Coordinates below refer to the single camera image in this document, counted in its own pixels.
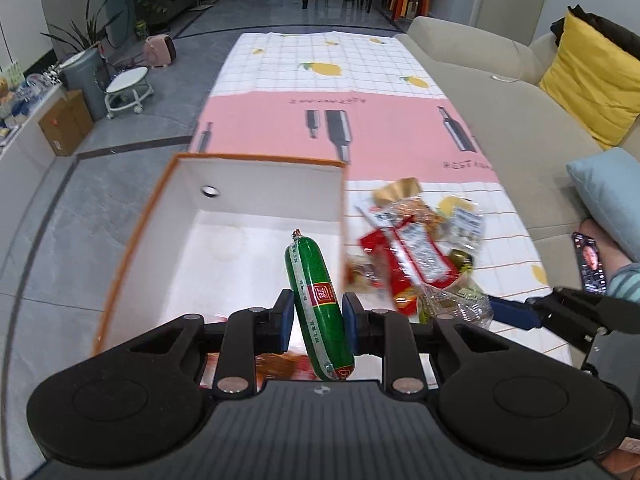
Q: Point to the white door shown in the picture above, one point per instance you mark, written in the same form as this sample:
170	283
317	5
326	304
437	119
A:
542	0

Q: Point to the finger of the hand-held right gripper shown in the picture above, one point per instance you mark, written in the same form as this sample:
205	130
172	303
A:
510	312
620	316

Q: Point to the potted plant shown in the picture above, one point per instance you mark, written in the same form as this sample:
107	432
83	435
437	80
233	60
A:
82	30

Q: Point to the gold-topped clear snack packet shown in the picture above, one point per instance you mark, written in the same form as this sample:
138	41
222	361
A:
400	192

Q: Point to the dark cloth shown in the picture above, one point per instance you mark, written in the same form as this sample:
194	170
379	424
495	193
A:
615	30

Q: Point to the green snack packet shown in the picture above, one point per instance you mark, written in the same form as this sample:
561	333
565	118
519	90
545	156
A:
460	259

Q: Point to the clear crinkled snack packet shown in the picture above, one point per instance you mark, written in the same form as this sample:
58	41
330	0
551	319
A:
450	301

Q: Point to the small brown snack packet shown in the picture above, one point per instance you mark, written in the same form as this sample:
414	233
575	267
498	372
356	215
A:
357	275

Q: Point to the light blue pillow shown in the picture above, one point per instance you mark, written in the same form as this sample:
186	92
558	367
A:
607	190

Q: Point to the green sausage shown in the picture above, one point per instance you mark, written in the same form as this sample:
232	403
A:
320	305

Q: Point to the red snack packet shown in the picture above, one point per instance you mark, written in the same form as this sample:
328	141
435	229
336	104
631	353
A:
395	262

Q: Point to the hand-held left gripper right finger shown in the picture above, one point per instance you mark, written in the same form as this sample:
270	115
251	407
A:
350	326

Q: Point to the white round stool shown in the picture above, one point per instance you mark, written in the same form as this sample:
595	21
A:
127	82

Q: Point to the lemon print checked tablecloth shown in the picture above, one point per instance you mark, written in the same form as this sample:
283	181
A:
350	70

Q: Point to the orange white cardboard box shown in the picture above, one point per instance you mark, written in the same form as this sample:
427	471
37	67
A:
225	240

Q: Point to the white cabinet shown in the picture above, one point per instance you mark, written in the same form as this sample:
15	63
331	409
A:
25	145

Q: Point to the pink backpack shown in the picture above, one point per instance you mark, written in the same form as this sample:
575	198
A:
160	51

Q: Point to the brown cardboard box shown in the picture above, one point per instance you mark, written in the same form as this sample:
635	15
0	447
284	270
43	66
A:
65	122

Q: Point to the grey trash bin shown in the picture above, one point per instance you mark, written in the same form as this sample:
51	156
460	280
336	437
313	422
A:
82	80

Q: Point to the orange snack packet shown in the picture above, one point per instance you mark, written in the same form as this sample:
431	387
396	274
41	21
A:
280	366

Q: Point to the smartphone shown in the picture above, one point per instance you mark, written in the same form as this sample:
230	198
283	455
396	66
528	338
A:
591	262

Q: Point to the yellow snack packet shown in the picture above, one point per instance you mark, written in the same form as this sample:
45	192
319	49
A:
454	206

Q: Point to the beige sofa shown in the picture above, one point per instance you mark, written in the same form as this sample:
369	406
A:
510	110

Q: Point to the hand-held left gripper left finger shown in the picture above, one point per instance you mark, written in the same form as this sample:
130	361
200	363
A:
285	321

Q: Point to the yellow pillow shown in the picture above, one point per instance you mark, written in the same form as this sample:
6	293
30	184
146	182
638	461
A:
590	85

